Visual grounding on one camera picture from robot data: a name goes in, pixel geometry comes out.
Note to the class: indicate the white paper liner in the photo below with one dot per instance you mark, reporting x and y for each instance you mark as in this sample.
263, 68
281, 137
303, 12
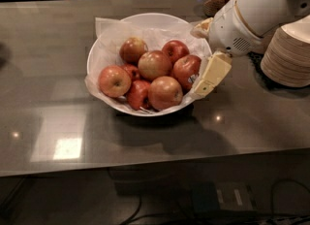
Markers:
109, 39

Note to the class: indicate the small hidden red apple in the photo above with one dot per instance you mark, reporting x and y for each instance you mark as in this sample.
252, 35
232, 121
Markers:
132, 70

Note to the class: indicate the back left red apple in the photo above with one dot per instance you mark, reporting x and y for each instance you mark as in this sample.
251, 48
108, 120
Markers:
133, 49

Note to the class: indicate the centre yellowish red apple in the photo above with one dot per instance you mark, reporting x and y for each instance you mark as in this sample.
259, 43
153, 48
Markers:
154, 64

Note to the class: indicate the front left red apple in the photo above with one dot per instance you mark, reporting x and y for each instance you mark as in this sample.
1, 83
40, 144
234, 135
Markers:
114, 81

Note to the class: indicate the front stack paper plates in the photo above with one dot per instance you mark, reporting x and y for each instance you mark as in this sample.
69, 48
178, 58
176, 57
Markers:
287, 58

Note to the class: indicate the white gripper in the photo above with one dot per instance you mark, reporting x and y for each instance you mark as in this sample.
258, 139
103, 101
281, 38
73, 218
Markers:
230, 29

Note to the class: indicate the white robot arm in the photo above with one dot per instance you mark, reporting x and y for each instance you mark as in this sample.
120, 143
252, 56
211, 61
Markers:
264, 15

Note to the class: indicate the front right red apple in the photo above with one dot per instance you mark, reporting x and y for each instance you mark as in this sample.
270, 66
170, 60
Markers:
165, 92

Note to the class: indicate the red apple with sticker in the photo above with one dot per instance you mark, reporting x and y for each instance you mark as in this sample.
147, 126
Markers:
186, 70

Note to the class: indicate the white bowl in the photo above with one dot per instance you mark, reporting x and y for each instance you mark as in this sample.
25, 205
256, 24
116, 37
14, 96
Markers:
155, 20

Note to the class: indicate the black power box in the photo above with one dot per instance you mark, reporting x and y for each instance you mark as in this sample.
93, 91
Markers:
222, 197

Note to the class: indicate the front dark red apple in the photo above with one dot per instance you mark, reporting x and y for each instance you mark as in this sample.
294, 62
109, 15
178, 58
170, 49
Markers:
137, 96

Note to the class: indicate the back right red apple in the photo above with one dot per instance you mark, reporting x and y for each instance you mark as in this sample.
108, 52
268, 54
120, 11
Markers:
175, 50

